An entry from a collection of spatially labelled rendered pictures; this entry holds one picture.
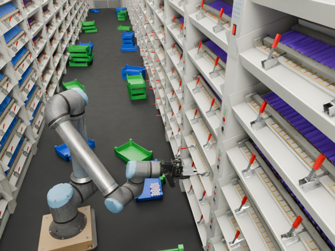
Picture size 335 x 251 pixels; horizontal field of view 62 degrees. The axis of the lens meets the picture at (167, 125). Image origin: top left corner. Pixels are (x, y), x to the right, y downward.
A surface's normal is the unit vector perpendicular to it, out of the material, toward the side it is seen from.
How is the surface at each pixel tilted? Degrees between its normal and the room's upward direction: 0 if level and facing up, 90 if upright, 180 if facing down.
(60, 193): 5
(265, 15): 90
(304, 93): 21
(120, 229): 0
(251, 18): 90
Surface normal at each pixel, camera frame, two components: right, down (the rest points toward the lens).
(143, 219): 0.00, -0.85
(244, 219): -0.36, -0.76
